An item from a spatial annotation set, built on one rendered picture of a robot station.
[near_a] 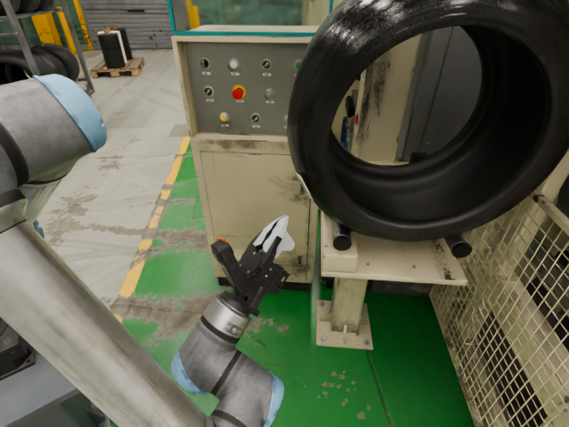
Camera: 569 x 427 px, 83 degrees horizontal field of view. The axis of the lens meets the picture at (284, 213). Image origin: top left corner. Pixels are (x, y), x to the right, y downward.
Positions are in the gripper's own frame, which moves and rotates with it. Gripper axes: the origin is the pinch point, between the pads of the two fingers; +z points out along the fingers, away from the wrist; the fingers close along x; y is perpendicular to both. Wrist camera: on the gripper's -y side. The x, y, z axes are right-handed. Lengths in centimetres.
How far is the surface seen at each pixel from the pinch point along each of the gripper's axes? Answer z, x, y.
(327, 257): 0.1, -2.9, 19.4
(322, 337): -25, -52, 89
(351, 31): 29.2, 13.5, -16.8
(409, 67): 56, -6, 11
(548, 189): 56, 15, 66
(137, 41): 287, -940, -94
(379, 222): 11.7, 8.5, 16.8
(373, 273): 3.5, 2.0, 31.5
